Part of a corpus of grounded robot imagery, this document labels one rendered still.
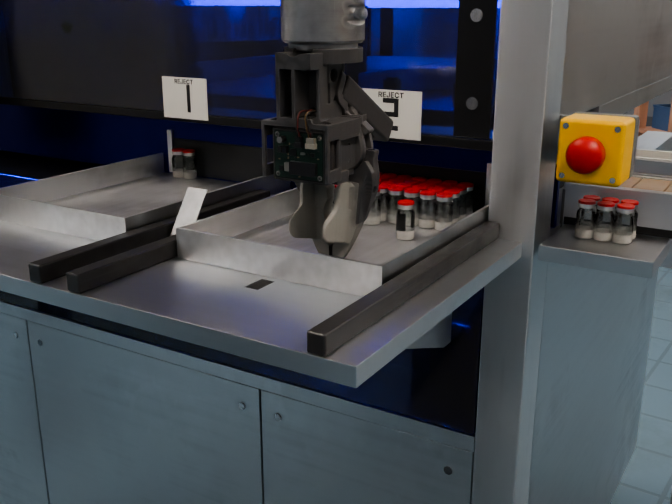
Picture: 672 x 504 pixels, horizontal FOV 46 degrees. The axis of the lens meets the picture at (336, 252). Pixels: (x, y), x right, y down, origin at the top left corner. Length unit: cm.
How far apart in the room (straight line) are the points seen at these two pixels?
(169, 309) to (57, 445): 97
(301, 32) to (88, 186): 63
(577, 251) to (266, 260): 36
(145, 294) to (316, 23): 31
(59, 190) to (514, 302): 66
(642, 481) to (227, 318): 164
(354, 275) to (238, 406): 58
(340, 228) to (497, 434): 44
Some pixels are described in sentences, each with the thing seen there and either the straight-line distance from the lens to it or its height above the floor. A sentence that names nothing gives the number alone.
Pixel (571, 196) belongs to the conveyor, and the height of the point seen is 92.
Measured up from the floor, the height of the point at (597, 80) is 105.
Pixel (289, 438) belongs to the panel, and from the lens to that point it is 127.
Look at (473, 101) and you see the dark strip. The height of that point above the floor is 104.
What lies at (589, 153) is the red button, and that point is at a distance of 90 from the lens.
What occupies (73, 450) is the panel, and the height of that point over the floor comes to 33.
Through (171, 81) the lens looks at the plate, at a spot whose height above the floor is 104.
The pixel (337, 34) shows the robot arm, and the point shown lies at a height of 113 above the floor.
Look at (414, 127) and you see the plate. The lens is 100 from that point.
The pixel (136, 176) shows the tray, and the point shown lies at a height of 89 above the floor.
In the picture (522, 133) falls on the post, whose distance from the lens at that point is 95.
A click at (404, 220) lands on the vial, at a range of 95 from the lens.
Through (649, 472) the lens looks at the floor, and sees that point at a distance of 227.
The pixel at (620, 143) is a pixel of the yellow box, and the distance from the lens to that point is 92.
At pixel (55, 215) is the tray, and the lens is 105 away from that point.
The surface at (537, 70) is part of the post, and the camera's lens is 94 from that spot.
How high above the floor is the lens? 115
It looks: 17 degrees down
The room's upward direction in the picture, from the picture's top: straight up
